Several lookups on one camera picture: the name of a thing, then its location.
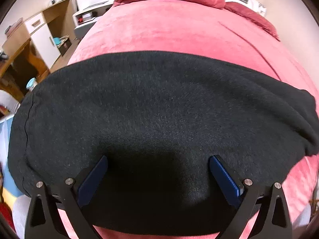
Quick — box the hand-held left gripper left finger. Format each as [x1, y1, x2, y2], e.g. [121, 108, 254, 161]
[25, 155, 109, 239]

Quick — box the white bedside table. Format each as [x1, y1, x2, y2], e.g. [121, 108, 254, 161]
[72, 1, 115, 40]

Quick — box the pink bed cover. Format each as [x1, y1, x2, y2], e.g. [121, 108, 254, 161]
[56, 0, 319, 239]

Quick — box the teal lidded bottle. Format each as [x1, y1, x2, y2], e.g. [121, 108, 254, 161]
[26, 78, 38, 92]

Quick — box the light blue cloth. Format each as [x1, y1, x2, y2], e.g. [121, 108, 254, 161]
[0, 115, 24, 206]

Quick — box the black knit sweater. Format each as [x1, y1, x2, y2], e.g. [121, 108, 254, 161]
[7, 51, 319, 237]

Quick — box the wooden desk cabinet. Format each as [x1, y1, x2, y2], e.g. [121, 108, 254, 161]
[0, 0, 76, 100]

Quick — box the dark pink pillow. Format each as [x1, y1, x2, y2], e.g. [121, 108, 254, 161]
[224, 1, 282, 42]

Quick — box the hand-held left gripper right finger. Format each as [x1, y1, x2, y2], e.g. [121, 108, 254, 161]
[209, 155, 292, 239]

